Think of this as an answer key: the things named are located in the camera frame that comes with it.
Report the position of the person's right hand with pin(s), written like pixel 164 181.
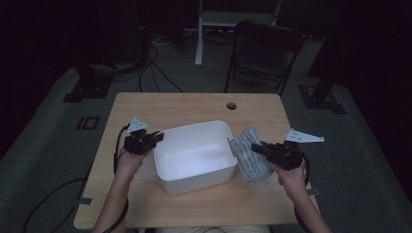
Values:
pixel 293 181

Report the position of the grey tape strip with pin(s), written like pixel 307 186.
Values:
pixel 314 192
pixel 85 201

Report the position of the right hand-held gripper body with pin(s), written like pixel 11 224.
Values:
pixel 286 155

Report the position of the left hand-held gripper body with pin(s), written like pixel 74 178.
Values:
pixel 139 144

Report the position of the white metal desk frame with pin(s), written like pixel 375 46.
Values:
pixel 199 42

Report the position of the black stand with base plate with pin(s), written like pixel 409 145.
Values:
pixel 320 97
pixel 89 87

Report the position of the grey knitted cloth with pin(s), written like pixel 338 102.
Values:
pixel 249 165

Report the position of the person's left hand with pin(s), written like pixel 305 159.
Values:
pixel 129 166

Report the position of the white plastic bin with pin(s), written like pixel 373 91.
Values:
pixel 194 155

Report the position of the black folding chair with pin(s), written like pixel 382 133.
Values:
pixel 268 39

